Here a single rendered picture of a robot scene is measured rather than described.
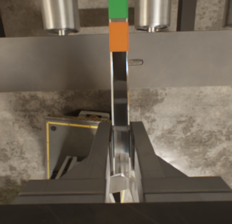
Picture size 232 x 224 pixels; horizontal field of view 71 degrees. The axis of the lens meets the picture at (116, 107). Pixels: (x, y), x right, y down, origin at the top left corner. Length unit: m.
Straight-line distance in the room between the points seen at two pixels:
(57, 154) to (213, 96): 1.44
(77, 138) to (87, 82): 1.04
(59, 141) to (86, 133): 0.22
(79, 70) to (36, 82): 0.08
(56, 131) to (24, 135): 0.59
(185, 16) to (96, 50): 0.50
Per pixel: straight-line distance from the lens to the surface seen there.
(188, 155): 1.87
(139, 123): 0.15
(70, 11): 0.59
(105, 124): 0.15
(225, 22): 0.69
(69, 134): 1.30
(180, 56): 0.30
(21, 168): 2.08
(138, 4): 0.58
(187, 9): 0.73
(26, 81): 0.32
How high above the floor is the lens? 1.45
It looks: 73 degrees down
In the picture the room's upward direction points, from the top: 178 degrees counter-clockwise
